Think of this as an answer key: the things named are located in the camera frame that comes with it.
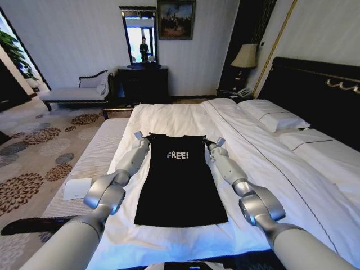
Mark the black shirt with FREE print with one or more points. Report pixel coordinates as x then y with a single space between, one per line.
180 185

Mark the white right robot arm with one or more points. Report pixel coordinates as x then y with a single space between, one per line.
270 213

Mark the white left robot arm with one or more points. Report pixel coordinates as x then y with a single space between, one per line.
84 233

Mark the bed with white sheet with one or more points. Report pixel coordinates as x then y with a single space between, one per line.
168 123

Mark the white bed bench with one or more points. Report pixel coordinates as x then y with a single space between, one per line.
92 157

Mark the dark nightstand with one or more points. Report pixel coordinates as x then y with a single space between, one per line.
225 94

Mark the dark wooden dresser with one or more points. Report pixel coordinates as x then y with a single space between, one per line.
142 84

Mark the white telephone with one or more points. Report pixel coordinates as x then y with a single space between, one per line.
243 91

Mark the small white pillow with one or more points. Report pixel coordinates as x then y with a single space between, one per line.
274 115

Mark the white duvet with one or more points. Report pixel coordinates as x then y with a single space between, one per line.
281 174

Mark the white paper sheet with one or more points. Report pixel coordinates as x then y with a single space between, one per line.
77 189

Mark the person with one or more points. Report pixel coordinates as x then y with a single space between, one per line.
144 49

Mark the table lamp with cream shade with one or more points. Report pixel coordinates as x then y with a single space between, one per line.
244 56

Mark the dark framed mirror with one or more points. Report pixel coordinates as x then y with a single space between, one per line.
140 36

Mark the dark headboard with gold ornament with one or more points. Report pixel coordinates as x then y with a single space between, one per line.
306 84

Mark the framed dark painting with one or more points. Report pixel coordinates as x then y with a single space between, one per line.
176 19

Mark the large white pillow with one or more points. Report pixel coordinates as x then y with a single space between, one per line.
329 152

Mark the white robot front shell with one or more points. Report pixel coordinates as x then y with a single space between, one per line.
185 265

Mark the green potted plant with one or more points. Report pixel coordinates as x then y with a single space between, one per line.
14 53

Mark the pale chaise longue dark frame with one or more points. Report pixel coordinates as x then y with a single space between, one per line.
73 92

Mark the gold wall trim strip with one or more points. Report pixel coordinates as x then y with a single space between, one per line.
277 39

